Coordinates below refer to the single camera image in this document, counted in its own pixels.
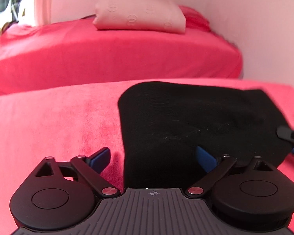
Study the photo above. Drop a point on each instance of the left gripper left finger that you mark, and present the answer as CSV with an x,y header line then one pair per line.
x,y
88,169

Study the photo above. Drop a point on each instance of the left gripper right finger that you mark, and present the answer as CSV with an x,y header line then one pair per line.
x,y
215,169

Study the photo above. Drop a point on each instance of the black knit pants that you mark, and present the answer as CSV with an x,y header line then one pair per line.
x,y
170,132

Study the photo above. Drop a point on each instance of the near pink bed cover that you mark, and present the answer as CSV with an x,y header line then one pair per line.
x,y
60,122

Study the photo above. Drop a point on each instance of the far red bed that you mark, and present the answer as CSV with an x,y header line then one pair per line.
x,y
75,52

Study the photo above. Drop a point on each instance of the folded red blanket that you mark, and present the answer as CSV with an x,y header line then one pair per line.
x,y
194,19

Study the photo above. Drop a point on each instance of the pale pink pillow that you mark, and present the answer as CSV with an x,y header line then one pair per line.
x,y
154,15

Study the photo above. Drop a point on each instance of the pink lace curtain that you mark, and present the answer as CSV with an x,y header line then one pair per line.
x,y
42,12

